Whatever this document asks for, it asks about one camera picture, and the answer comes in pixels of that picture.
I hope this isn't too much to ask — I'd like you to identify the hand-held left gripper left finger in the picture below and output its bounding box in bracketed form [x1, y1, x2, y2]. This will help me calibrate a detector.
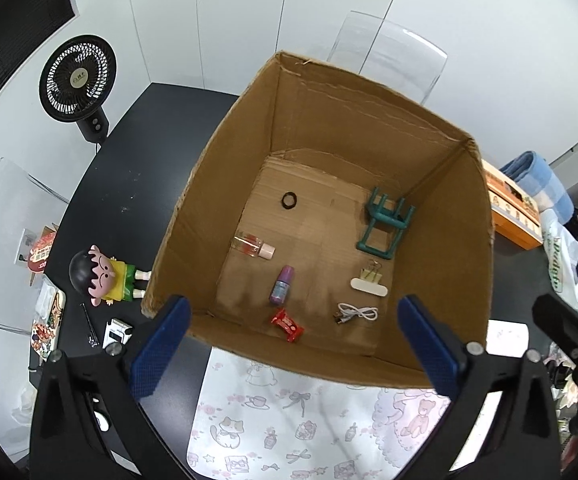
[29, 294, 192, 480]

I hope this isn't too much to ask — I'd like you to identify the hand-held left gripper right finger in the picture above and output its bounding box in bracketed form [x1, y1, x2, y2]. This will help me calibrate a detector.
[396, 294, 562, 480]

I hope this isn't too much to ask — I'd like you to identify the white charging cable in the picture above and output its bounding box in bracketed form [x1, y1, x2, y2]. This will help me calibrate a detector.
[334, 301, 380, 326]

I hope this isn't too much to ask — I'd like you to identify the cream nail file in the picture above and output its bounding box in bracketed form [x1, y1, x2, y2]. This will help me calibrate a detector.
[350, 278, 389, 295]

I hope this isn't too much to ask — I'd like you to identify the gold binder clip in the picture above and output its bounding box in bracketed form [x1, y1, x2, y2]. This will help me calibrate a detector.
[360, 259, 384, 283]

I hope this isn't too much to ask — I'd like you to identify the red candy packet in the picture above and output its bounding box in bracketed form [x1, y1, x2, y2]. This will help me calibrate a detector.
[269, 308, 305, 344]

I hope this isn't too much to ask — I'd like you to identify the small purple bottle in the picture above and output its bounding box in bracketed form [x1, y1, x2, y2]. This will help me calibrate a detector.
[269, 266, 297, 306]

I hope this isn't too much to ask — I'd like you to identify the small glass bottle pink cap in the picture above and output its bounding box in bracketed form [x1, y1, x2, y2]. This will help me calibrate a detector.
[232, 232, 276, 260]

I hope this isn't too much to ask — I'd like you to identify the green miniature stool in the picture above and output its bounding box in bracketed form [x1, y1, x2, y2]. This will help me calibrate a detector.
[356, 186, 416, 261]

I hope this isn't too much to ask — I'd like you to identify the brown cardboard box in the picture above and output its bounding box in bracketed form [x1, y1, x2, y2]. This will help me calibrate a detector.
[140, 50, 496, 390]

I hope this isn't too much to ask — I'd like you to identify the white plastic bag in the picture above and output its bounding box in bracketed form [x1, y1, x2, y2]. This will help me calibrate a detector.
[539, 207, 578, 311]

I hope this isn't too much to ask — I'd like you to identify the small white device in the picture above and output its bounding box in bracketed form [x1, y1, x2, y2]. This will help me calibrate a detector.
[103, 317, 134, 348]

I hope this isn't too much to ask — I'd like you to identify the cartoon boy figurine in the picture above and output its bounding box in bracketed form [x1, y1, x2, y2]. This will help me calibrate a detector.
[69, 245, 152, 308]

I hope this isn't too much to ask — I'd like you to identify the blue checked towel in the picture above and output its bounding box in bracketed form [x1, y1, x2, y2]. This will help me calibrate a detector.
[499, 151, 574, 223]

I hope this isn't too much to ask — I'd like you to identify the orange printed box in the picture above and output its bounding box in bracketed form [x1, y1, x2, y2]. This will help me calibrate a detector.
[480, 158, 544, 251]

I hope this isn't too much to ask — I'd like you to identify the patterned phone case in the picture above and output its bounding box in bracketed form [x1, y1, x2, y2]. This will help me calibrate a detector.
[30, 290, 67, 361]

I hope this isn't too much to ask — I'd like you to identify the white printed table mat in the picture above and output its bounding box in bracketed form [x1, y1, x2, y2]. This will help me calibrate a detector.
[186, 320, 530, 480]

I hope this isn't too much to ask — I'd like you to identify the crinkled clear plastic bag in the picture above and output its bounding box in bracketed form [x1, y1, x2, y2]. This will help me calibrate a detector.
[12, 385, 37, 426]

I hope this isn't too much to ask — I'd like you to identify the red labelled packet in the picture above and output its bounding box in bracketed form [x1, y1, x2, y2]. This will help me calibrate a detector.
[26, 225, 60, 273]

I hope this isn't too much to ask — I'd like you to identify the clear acrylic chair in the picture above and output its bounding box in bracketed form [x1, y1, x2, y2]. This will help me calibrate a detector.
[0, 156, 70, 336]
[328, 10, 448, 107]

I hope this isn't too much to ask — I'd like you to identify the black desk fan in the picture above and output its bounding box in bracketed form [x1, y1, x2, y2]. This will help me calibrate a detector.
[38, 34, 118, 143]

